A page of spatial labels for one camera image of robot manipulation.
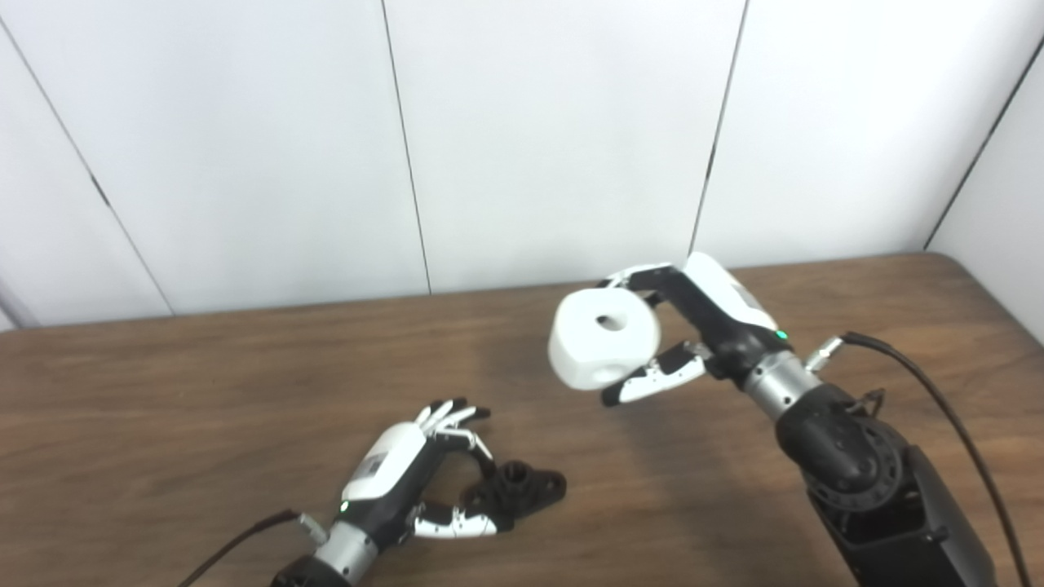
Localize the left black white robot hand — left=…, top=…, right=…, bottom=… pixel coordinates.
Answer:
left=338, top=398, right=516, bottom=551

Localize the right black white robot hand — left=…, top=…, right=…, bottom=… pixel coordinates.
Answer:
left=601, top=252, right=792, bottom=407

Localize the black holder with flange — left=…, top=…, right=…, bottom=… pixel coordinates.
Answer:
left=461, top=461, right=568, bottom=532

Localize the round white piece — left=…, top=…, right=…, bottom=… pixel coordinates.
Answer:
left=547, top=285, right=661, bottom=391

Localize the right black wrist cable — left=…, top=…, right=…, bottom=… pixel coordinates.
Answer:
left=806, top=331, right=1033, bottom=587

